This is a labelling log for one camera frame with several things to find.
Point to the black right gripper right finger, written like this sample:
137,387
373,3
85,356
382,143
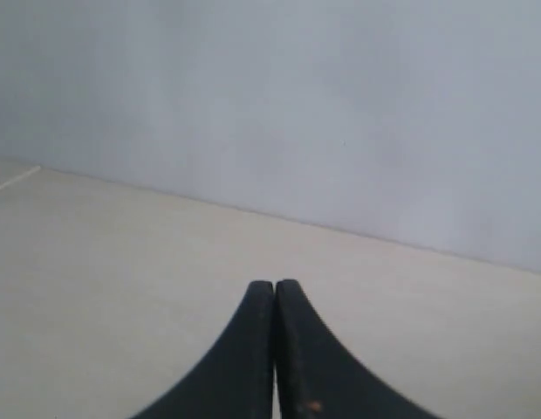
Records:
317,377

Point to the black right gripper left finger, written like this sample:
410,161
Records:
235,378

